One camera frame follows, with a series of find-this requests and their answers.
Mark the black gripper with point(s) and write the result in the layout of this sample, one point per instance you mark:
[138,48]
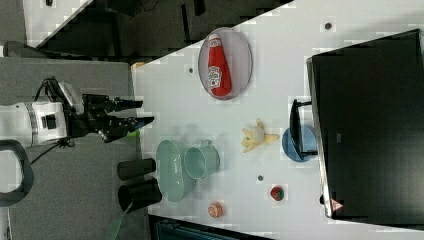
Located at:
[95,118]

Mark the plush peeled banana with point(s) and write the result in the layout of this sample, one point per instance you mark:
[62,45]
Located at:
[256,136]

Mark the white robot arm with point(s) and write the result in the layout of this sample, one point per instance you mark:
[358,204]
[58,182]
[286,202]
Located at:
[42,123]

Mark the black toaster oven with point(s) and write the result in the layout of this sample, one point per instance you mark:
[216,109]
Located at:
[367,103]

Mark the green marker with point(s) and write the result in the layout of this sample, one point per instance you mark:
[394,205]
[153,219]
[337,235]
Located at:
[134,134]

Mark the black cylinder upper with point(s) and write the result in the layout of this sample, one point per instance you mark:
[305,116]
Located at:
[136,168]

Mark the green perforated colander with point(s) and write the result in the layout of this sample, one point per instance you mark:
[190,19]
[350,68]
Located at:
[173,179]

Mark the green metal cup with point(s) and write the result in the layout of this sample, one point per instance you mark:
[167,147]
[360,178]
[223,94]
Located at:
[201,161]

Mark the red plush ketchup bottle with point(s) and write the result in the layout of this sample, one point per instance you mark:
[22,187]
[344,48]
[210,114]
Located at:
[219,78]

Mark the plush orange slice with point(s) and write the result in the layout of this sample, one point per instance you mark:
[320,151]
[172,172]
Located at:
[215,210]

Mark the grey round plate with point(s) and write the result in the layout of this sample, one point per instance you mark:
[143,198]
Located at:
[239,58]

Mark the plush strawberry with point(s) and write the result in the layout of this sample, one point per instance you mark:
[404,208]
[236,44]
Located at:
[277,193]

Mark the blue bowl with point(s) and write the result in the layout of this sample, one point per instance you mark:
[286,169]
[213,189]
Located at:
[308,144]

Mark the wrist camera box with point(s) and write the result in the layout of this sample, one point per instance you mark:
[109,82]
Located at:
[72,97]

